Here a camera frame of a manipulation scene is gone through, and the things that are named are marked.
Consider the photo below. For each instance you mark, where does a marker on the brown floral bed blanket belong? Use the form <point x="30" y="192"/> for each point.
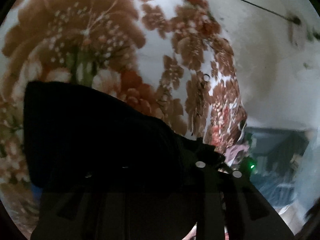
<point x="170" y="59"/>

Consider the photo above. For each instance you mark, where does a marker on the pink garment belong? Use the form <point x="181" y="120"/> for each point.
<point x="235" y="154"/>

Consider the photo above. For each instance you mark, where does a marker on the blue and black sweatshirt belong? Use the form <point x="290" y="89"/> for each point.
<point x="107" y="171"/>

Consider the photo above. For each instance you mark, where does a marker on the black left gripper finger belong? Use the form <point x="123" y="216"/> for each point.
<point x="230" y="207"/>

